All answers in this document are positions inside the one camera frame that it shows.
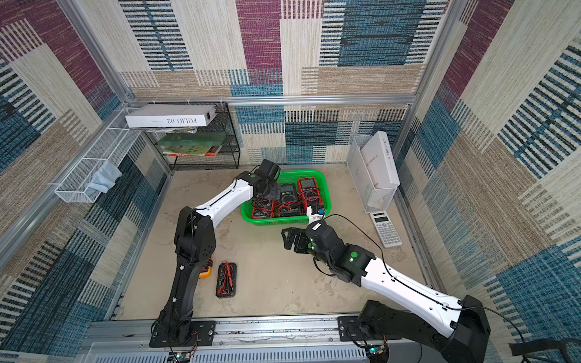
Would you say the black wire shelf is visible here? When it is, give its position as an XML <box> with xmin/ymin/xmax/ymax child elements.
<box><xmin>145</xmin><ymin>103</ymin><xmax>241</xmax><ymax>171</ymax></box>

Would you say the small red multimeter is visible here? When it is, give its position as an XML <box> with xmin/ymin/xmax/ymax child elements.
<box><xmin>297</xmin><ymin>177</ymin><xmax>325</xmax><ymax>213</ymax></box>

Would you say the clear file holder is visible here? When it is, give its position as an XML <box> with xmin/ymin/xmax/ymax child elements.
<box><xmin>346</xmin><ymin>142</ymin><xmax>398</xmax><ymax>213</ymax></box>

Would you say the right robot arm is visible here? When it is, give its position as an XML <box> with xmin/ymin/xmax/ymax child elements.
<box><xmin>281</xmin><ymin>221</ymin><xmax>491</xmax><ymax>362</ymax></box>

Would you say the large red multimeter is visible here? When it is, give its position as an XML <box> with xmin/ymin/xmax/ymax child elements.
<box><xmin>251</xmin><ymin>198</ymin><xmax>277</xmax><ymax>219</ymax></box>

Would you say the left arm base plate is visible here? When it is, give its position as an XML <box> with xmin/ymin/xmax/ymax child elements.
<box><xmin>148</xmin><ymin>320</ymin><xmax>216</xmax><ymax>348</ymax></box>

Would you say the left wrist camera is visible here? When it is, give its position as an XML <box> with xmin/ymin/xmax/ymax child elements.
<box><xmin>255</xmin><ymin>159</ymin><xmax>281</xmax><ymax>183</ymax></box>

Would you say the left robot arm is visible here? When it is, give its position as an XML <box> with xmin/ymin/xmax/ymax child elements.
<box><xmin>149</xmin><ymin>160</ymin><xmax>281</xmax><ymax>348</ymax></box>

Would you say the green book on shelf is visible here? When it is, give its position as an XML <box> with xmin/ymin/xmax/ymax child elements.
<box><xmin>156</xmin><ymin>132</ymin><xmax>228</xmax><ymax>156</ymax></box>

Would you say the green plastic basket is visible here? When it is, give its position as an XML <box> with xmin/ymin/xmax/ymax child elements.
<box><xmin>240</xmin><ymin>168</ymin><xmax>332</xmax><ymax>226</ymax></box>

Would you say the black multimeter with leads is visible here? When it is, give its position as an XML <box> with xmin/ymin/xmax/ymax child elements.
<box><xmin>216</xmin><ymin>261</ymin><xmax>238</xmax><ymax>299</ymax></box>

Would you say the white calculator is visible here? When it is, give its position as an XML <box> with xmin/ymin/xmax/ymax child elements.
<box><xmin>369</xmin><ymin>211</ymin><xmax>402</xmax><ymax>249</ymax></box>

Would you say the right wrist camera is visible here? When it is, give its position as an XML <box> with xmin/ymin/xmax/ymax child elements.
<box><xmin>306</xmin><ymin>204</ymin><xmax>326</xmax><ymax>225</ymax></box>

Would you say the yellow multimeter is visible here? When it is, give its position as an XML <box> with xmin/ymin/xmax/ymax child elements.
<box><xmin>199</xmin><ymin>259</ymin><xmax>213</xmax><ymax>279</ymax></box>

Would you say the white wire wall basket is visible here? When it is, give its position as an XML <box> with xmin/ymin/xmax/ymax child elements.
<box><xmin>54</xmin><ymin>128</ymin><xmax>140</xmax><ymax>204</ymax></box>

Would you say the light blue cloth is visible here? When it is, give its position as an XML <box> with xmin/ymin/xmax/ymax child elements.
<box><xmin>86</xmin><ymin>161</ymin><xmax>123</xmax><ymax>197</ymax></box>

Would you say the white folio box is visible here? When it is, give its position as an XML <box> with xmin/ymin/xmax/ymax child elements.
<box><xmin>126</xmin><ymin>104</ymin><xmax>217</xmax><ymax>129</ymax></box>

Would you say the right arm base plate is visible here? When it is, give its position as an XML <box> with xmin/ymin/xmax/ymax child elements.
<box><xmin>337</xmin><ymin>315</ymin><xmax>364</xmax><ymax>343</ymax></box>

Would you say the white box in holder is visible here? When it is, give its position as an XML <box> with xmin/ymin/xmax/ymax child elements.
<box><xmin>361</xmin><ymin>131</ymin><xmax>400</xmax><ymax>189</ymax></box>

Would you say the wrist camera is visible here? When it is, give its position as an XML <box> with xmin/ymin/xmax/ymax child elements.
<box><xmin>306</xmin><ymin>204</ymin><xmax>326</xmax><ymax>225</ymax></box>
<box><xmin>255</xmin><ymin>159</ymin><xmax>281</xmax><ymax>183</ymax></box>

